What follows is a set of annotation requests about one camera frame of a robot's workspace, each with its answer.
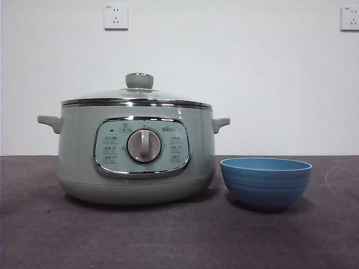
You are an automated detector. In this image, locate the glass lid with green knob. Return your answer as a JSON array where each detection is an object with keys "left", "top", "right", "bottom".
[{"left": 61, "top": 72, "right": 213, "bottom": 109}]

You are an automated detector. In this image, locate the pale green electric steamer pot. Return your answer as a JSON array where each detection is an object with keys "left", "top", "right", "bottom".
[{"left": 37, "top": 98, "right": 231, "bottom": 207}]

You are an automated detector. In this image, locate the blue ribbed bowl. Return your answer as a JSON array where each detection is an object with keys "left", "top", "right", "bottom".
[{"left": 219, "top": 157, "right": 314, "bottom": 212}]

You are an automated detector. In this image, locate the white wall socket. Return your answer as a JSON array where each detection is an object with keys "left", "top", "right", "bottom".
[
  {"left": 340, "top": 6, "right": 359, "bottom": 32},
  {"left": 104, "top": 3, "right": 130, "bottom": 31}
]

